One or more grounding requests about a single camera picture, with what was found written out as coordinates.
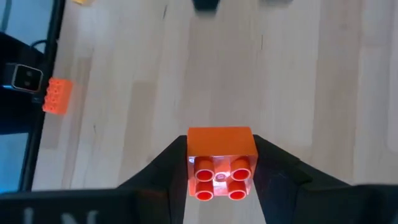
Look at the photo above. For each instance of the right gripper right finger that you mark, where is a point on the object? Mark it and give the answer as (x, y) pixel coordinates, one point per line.
(280, 193)

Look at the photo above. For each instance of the yellow small building block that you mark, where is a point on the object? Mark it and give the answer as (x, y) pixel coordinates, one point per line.
(82, 2)

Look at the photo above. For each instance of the black aluminium table frame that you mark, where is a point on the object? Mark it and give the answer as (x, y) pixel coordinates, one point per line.
(31, 155)

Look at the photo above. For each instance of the orange small building block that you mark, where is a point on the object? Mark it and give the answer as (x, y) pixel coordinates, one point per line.
(220, 143)

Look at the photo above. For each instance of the small black stereo camera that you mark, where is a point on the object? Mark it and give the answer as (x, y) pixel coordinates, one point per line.
(28, 77)

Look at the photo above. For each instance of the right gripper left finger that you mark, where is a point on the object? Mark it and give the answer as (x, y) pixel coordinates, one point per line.
(168, 186)

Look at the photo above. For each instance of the orange long building block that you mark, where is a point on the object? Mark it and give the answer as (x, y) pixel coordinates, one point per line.
(57, 96)

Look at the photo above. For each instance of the black camera stand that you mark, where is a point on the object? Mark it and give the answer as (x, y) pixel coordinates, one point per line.
(12, 118)

